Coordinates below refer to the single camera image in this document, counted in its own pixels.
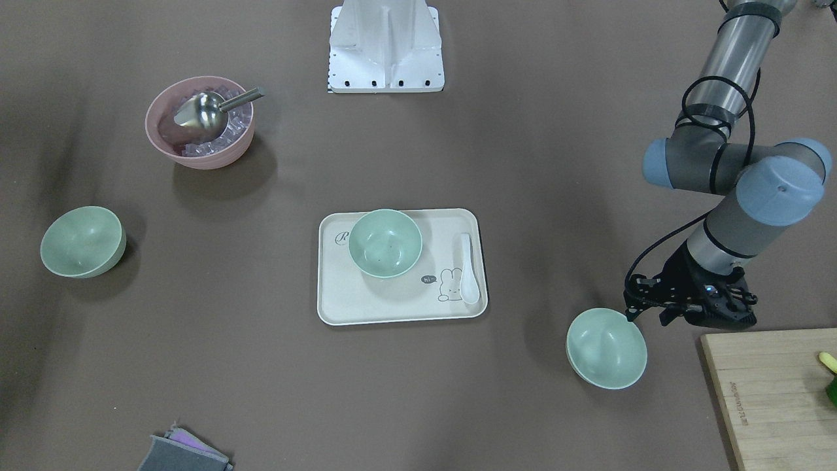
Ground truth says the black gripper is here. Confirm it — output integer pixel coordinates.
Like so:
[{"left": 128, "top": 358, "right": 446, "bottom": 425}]
[{"left": 657, "top": 266, "right": 757, "bottom": 329}]

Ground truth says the green bowl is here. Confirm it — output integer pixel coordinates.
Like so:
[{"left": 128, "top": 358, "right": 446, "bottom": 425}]
[
  {"left": 348, "top": 209, "right": 424, "bottom": 279},
  {"left": 40, "top": 205, "right": 128, "bottom": 279},
  {"left": 566, "top": 307, "right": 648, "bottom": 390}
]

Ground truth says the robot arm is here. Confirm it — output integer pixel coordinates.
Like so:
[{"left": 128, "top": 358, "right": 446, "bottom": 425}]
[{"left": 624, "top": 1, "right": 833, "bottom": 330}]

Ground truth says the bamboo cutting board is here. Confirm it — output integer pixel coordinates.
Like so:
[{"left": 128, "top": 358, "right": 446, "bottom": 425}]
[{"left": 700, "top": 328, "right": 836, "bottom": 470}]

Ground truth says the yellow plastic knife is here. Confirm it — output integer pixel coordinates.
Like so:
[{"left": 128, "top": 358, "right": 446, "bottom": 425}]
[{"left": 818, "top": 351, "right": 837, "bottom": 375}]

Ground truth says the green lime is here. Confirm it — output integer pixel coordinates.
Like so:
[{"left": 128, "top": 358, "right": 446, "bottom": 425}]
[{"left": 825, "top": 376, "right": 837, "bottom": 408}]

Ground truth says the white ceramic spoon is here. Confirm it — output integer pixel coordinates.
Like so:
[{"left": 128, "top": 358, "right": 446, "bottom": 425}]
[{"left": 460, "top": 233, "right": 481, "bottom": 305}]

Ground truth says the green bowl on tray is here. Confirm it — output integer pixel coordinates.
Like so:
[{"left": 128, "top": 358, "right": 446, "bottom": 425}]
[{"left": 348, "top": 209, "right": 424, "bottom": 279}]

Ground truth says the beige serving tray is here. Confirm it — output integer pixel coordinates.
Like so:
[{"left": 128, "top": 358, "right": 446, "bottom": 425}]
[{"left": 316, "top": 208, "right": 489, "bottom": 326}]

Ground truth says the metal scoop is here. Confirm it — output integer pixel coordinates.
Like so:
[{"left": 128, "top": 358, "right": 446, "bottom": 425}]
[{"left": 171, "top": 87, "right": 265, "bottom": 145}]

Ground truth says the grey folded cloth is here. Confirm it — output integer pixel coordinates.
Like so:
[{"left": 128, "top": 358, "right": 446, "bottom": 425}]
[{"left": 138, "top": 426, "right": 234, "bottom": 470}]

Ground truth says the pink bowl with ice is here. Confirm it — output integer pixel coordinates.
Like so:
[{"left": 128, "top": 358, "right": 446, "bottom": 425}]
[{"left": 145, "top": 77, "right": 264, "bottom": 169}]

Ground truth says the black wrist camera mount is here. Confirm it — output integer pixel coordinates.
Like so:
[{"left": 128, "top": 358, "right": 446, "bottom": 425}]
[{"left": 624, "top": 243, "right": 693, "bottom": 326}]

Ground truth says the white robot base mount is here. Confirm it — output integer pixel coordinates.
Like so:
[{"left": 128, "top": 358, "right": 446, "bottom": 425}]
[{"left": 327, "top": 1, "right": 445, "bottom": 94}]

